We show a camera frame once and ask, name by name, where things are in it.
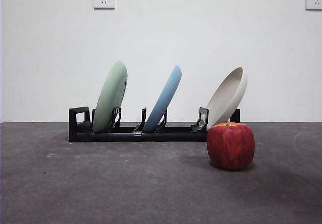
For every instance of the pale green round plate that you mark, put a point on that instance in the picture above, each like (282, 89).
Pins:
(110, 95)

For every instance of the red apple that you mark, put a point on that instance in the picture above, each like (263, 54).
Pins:
(230, 146)

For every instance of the light blue round plate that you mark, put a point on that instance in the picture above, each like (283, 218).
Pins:
(163, 100)

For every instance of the cream round deep plate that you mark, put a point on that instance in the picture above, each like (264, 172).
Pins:
(226, 100)

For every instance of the black plastic plate rack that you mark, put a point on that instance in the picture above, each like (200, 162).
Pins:
(100, 137)

